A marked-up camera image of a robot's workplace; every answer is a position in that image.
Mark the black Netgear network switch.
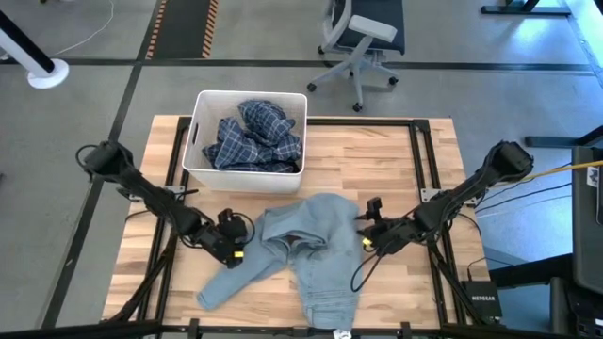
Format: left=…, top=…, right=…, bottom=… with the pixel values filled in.
left=460, top=280, right=503, bottom=319

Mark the black desk foot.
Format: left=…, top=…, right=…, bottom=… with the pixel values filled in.
left=524, top=124, right=603, bottom=149
left=480, top=0, right=572, bottom=18

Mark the black hazard-striped floor mat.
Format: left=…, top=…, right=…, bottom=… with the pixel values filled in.
left=144, top=0, right=220, bottom=60

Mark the white round pillar stand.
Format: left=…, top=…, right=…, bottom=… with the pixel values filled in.
left=0, top=8, right=71, bottom=90

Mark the black computer cabinet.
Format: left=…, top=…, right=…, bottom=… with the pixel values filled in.
left=572, top=145, right=603, bottom=296

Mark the white plastic laundry basket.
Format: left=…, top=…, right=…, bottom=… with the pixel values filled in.
left=181, top=89, right=309, bottom=196

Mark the white office chair dark seat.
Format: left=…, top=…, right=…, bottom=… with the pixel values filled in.
left=305, top=0, right=406, bottom=113

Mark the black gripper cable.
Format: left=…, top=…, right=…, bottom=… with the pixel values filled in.
left=350, top=244, right=383, bottom=294

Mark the blue plaid shirt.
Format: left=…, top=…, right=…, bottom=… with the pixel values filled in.
left=202, top=98, right=303, bottom=174

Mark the black metal table frame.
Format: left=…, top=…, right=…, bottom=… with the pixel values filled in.
left=98, top=117, right=505, bottom=339

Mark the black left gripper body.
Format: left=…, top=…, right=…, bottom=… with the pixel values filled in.
left=202, top=209, right=250, bottom=270

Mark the yellow cable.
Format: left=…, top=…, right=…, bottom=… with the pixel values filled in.
left=473, top=159, right=603, bottom=192

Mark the white floor cable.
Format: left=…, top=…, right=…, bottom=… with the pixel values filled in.
left=56, top=0, right=116, bottom=57

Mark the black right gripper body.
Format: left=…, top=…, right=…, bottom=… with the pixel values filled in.
left=360, top=197, right=423, bottom=256

